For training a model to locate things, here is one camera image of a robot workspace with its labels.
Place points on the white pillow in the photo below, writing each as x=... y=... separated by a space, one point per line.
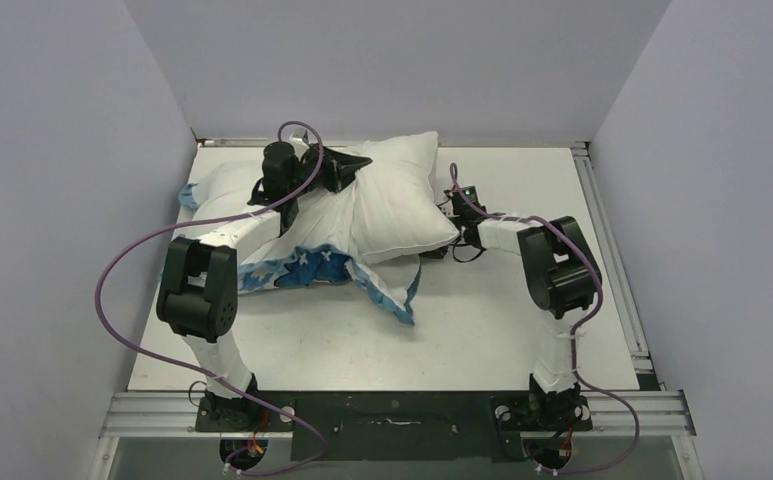
x=395 y=211

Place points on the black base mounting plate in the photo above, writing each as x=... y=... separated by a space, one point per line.
x=504 y=426

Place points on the white pillowcase with blue trim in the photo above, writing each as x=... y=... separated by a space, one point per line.
x=317 y=249

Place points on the aluminium rail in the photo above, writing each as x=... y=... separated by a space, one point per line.
x=170 y=414
x=614 y=268

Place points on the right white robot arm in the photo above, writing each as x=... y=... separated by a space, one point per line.
x=560 y=271

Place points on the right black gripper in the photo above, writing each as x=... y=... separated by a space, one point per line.
x=435 y=253

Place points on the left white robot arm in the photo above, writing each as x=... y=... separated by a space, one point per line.
x=199 y=289

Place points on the aluminium right side rail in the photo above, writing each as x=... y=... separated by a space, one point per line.
x=614 y=268

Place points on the aluminium front rail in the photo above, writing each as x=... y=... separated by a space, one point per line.
x=170 y=414

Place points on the white knob on plate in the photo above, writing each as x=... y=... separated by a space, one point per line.
x=286 y=414

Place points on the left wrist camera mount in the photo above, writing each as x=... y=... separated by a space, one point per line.
x=299 y=138

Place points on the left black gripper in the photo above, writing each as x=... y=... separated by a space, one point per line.
x=340 y=169

